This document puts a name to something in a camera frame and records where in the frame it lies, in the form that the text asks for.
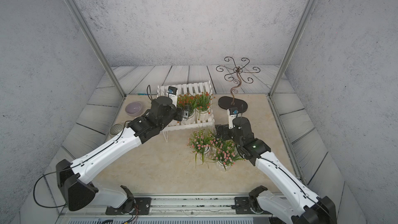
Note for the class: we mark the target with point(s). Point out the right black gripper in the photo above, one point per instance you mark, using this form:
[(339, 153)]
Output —
[(219, 130)]

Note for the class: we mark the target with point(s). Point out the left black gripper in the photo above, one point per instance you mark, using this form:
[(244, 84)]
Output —
[(180, 116)]

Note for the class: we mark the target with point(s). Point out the pink flower potted plant back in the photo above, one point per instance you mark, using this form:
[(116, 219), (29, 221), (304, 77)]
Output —
[(217, 142)]

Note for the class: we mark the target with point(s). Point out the pink flower potted plant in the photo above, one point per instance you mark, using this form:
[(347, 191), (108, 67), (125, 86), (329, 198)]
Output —
[(226, 156), (217, 142), (201, 142)]

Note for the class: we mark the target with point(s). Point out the pink flower potted plant front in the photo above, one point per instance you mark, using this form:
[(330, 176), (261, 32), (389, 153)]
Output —
[(226, 156)]

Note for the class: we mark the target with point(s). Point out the red flower potted plant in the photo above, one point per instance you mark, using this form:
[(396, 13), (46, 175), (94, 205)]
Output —
[(202, 106)]

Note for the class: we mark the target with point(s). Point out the white wooden slatted rack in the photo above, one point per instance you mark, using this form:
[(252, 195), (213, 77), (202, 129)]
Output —
[(194, 89)]

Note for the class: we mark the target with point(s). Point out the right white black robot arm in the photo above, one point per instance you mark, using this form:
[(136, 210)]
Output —
[(299, 205)]

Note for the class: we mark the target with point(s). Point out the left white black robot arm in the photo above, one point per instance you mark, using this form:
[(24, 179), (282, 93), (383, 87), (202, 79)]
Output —
[(74, 179)]

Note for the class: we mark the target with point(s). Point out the purple ceramic bowl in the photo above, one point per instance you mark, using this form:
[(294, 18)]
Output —
[(134, 109)]

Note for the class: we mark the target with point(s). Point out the striped grey ceramic mug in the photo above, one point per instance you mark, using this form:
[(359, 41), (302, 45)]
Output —
[(115, 129)]

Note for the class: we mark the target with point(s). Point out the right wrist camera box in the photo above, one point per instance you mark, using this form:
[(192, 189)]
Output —
[(232, 114)]

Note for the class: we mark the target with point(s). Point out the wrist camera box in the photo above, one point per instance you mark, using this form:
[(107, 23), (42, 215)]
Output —
[(172, 93), (232, 114)]

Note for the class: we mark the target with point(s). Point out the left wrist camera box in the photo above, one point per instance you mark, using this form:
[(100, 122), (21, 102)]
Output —
[(172, 93)]

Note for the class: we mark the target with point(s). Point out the bronze wire scroll stand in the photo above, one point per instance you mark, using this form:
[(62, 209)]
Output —
[(235, 75)]

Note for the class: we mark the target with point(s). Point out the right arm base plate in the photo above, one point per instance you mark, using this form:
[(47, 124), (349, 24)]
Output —
[(243, 205)]

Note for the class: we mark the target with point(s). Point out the aluminium front rail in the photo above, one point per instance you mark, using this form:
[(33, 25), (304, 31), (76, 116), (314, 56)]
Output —
[(172, 209)]

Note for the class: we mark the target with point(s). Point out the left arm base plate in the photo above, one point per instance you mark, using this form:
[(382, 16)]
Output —
[(136, 206)]

